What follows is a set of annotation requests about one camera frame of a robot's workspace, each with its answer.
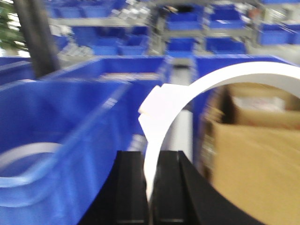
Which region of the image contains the large blue bin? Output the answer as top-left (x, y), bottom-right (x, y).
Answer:
top-left (0, 79), bottom-right (161, 225)

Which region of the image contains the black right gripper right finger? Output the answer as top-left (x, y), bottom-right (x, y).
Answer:
top-left (152, 150), bottom-right (261, 225)

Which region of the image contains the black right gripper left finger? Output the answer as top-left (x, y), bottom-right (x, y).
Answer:
top-left (78, 151), bottom-right (149, 225)

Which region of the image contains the white curved PVC clamp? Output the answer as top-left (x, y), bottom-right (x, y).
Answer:
top-left (0, 142), bottom-right (62, 188)

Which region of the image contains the brown cardboard box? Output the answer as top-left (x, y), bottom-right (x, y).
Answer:
top-left (200, 83), bottom-right (300, 225)

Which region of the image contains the white PVC ring clamp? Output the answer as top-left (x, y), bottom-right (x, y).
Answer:
top-left (137, 61), bottom-right (300, 203)

